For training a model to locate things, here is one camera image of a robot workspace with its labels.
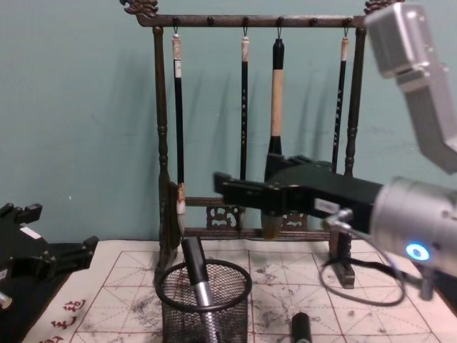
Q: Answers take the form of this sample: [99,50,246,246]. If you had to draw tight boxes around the dark carved wooden brush rack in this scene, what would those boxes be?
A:
[119,0,406,290]

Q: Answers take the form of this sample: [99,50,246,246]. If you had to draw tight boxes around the thin dark gripper cable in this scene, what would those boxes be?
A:
[318,228,407,308]

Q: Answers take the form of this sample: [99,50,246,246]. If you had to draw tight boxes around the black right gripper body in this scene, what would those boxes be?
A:
[266,155,386,237]

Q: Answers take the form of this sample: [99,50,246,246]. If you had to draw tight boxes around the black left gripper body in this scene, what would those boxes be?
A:
[0,217,56,287]

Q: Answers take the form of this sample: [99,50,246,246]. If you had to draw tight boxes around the black brush with paper label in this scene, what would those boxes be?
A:
[170,34,187,234]

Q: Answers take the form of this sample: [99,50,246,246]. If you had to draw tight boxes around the black and silver pen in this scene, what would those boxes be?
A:
[181,236,223,343]

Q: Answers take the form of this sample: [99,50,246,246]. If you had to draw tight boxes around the large brush with beige shaft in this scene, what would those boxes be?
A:
[261,37,287,241]

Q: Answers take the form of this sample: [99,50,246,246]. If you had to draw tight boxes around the white felt mat red grid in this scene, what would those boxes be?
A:
[19,238,457,343]

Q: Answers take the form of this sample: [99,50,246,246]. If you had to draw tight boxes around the thin black brush white cap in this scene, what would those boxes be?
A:
[238,35,251,230]
[331,35,351,176]

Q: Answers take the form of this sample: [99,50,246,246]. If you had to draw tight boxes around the black table cloth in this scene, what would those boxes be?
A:
[0,242,101,343]

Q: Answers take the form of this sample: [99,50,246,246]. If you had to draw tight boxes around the black wire mesh pen holder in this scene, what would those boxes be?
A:
[155,259,253,343]

